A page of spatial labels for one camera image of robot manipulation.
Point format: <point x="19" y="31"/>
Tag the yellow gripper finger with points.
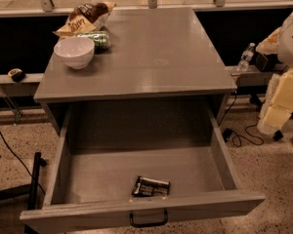
<point x="278" y="106"/>

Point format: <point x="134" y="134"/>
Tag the rxbar chocolate bar wrapper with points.
<point x="149" y="187"/>

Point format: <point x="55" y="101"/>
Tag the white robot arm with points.
<point x="280" y="42"/>

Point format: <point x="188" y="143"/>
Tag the grey cabinet counter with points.
<point x="153" y="53"/>

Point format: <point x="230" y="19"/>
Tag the grey open top drawer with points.
<point x="105" y="146"/>

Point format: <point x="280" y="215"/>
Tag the black speaker box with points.
<point x="265" y="62"/>

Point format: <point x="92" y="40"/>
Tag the clear water bottle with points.
<point x="246" y="56"/>

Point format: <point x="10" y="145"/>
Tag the green soda can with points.
<point x="100" y="38"/>

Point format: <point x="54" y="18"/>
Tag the brown chip bag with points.
<point x="86" y="18"/>

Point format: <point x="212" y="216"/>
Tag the white bowl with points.
<point x="75" y="52"/>

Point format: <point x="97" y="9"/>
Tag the black tape measure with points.
<point x="16" y="74"/>

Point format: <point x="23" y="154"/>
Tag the black metal stand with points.
<point x="30" y="189"/>

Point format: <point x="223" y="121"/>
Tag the black drawer handle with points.
<point x="144" y="220"/>

